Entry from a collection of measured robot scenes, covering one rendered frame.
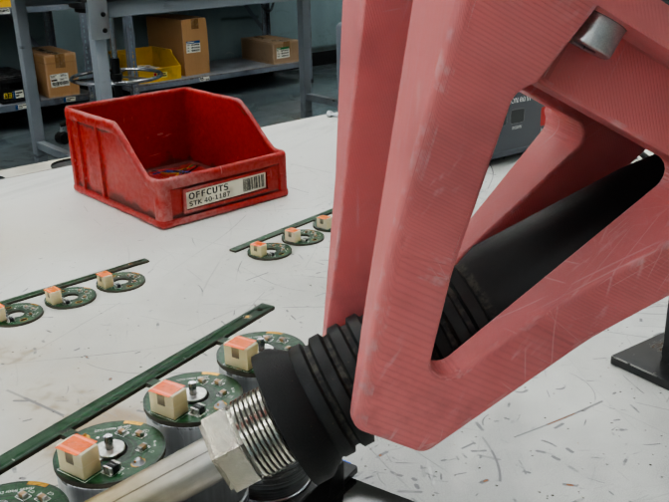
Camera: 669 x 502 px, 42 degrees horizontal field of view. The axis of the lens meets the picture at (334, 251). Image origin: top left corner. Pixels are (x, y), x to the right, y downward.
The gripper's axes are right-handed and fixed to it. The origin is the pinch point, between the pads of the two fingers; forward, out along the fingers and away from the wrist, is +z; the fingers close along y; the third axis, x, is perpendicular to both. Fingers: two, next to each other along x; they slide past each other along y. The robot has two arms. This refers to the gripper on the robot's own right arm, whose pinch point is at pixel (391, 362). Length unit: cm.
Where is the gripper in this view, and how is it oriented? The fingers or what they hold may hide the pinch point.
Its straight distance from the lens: 15.1
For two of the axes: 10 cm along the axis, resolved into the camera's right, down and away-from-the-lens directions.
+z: -4.6, 8.6, 2.2
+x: 8.6, 3.8, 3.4
